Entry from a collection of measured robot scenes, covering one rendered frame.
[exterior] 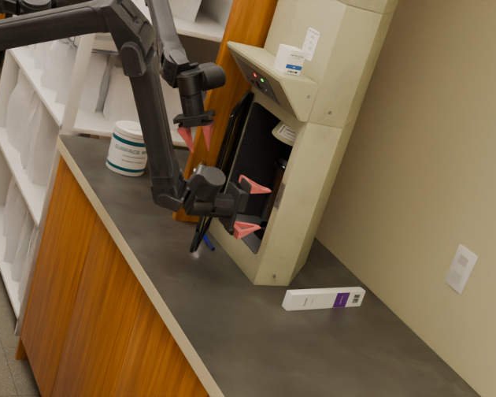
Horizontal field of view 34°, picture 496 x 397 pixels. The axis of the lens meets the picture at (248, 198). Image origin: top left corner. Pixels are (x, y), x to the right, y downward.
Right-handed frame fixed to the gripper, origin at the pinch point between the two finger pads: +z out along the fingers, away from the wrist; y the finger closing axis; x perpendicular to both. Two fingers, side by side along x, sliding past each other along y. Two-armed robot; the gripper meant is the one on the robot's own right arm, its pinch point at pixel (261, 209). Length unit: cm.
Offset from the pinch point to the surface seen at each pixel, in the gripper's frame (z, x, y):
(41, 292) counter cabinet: -18, 99, -81
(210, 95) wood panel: 2.3, 46.7, 13.8
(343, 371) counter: 16.5, -28.4, -27.6
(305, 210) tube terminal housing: 19.5, 10.0, -3.8
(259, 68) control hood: 0.7, 20.8, 29.3
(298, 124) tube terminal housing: 11.7, 13.0, 18.4
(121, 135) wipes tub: -8, 81, -12
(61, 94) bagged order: -9, 152, -22
